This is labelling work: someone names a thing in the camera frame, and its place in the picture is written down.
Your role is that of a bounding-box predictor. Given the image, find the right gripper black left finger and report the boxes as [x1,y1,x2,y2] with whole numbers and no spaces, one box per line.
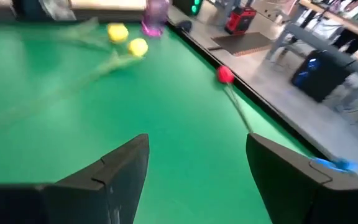
[0,133,150,224]

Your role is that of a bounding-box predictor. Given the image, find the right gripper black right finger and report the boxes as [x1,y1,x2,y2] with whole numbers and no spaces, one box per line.
[246,133,358,224]

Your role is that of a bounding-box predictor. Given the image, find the red tulip flower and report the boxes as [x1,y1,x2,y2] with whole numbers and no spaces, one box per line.
[216,65,255,134]

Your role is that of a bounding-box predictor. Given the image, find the yellow tulip flower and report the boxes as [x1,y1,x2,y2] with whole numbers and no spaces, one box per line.
[0,37,149,130]
[51,17,129,52]

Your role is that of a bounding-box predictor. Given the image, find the purple ribbed glass vase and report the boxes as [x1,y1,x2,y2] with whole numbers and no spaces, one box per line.
[140,0,170,38]

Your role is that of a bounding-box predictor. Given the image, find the black computer blue light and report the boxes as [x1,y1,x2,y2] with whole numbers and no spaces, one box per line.
[291,49,357,103]

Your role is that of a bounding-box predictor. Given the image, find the dark floor mat striped edge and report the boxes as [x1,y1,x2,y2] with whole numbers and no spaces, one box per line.
[211,32,275,57]

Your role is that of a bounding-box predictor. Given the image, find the person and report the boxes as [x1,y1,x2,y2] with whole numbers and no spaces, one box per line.
[303,0,358,54]

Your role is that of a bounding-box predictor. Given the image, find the red and black box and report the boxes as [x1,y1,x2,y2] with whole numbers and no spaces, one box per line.
[224,6,257,35]

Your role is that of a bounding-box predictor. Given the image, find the black table edge clip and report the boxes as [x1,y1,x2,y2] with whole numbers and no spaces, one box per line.
[176,20,193,33]

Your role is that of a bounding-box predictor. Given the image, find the wooden table side board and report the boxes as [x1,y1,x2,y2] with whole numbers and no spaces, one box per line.
[70,0,147,10]

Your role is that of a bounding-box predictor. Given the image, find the black computer green lights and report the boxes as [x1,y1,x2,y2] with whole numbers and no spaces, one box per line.
[172,0,203,16]

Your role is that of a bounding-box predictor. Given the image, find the black table border frame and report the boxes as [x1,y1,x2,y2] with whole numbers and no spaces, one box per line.
[0,9,331,161]

